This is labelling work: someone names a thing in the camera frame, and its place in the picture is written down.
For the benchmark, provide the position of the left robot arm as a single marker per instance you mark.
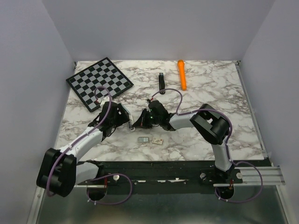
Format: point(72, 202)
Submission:
point(74, 151)

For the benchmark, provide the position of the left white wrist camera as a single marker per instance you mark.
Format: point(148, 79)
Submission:
point(101, 101)

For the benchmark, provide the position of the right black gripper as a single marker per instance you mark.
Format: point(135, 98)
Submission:
point(141, 122)

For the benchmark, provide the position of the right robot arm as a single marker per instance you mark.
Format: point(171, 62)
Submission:
point(212, 125)

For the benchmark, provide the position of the light blue stapler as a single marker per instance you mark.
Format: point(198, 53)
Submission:
point(131, 120)

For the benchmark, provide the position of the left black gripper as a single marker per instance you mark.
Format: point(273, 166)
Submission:
point(123, 117)

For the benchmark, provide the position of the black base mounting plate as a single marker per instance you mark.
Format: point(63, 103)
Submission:
point(140, 177)

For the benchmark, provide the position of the black grey chessboard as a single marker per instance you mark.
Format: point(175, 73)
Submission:
point(95, 81)

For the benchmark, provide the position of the white staples box sleeve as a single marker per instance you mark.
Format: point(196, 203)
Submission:
point(157, 141)

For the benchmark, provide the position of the black stapler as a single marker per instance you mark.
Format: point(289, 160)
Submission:
point(161, 84)

